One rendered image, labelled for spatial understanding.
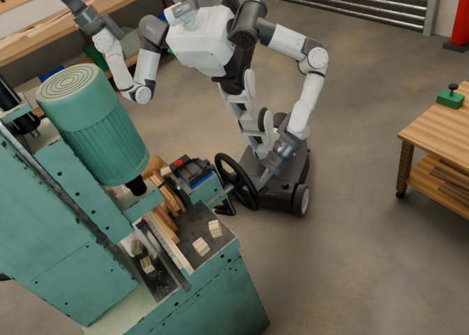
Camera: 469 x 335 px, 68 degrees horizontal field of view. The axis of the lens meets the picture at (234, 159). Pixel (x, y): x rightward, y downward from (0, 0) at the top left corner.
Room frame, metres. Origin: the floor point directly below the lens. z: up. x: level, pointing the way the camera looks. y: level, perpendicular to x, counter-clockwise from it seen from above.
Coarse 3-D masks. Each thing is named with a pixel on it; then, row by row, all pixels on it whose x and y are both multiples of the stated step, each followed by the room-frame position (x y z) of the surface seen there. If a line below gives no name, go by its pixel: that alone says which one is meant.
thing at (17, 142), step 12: (0, 120) 0.72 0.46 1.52; (0, 132) 0.70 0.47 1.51; (12, 132) 0.73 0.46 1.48; (12, 144) 0.70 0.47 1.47; (24, 144) 0.74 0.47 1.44; (24, 156) 0.70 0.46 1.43; (36, 168) 0.70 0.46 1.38; (48, 180) 0.70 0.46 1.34; (60, 192) 0.70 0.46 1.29; (72, 204) 0.70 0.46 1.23; (84, 216) 0.70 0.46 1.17; (96, 228) 0.70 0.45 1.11; (108, 240) 0.70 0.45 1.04
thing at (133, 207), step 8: (152, 184) 0.85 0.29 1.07; (128, 192) 0.85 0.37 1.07; (152, 192) 0.82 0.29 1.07; (160, 192) 0.83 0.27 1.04; (120, 200) 0.83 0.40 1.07; (128, 200) 0.81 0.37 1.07; (136, 200) 0.80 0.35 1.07; (144, 200) 0.80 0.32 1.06; (152, 200) 0.81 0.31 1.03; (160, 200) 0.82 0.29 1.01; (120, 208) 0.79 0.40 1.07; (128, 208) 0.78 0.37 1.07; (136, 208) 0.79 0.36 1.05; (144, 208) 0.80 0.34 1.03; (152, 208) 0.81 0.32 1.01; (128, 216) 0.78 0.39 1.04; (136, 216) 0.78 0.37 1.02
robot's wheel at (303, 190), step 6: (300, 186) 1.34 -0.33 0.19; (306, 186) 1.35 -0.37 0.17; (300, 192) 1.30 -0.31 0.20; (306, 192) 1.36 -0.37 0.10; (294, 198) 1.28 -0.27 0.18; (300, 198) 1.26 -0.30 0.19; (306, 198) 1.35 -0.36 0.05; (294, 204) 1.26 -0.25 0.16; (300, 204) 1.24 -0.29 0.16; (306, 204) 1.32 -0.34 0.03; (294, 210) 1.24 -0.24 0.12; (300, 210) 1.22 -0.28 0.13
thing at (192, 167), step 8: (184, 160) 0.99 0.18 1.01; (200, 160) 0.97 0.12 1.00; (176, 168) 0.96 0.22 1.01; (192, 168) 0.94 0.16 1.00; (200, 168) 0.92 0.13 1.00; (208, 168) 0.91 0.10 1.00; (176, 176) 0.95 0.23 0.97; (184, 176) 0.91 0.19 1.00; (200, 176) 0.90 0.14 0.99; (208, 176) 0.91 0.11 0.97; (192, 184) 0.88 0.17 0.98
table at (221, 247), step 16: (160, 176) 1.06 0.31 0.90; (224, 192) 0.89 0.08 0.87; (192, 208) 0.84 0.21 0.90; (208, 208) 0.82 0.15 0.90; (176, 224) 0.79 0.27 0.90; (192, 224) 0.77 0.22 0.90; (208, 224) 0.75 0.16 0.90; (224, 224) 0.73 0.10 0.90; (192, 240) 0.71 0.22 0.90; (208, 240) 0.68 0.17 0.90; (224, 240) 0.66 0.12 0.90; (192, 256) 0.65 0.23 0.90; (208, 256) 0.63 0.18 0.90; (224, 256) 0.63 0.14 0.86; (208, 272) 0.60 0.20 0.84
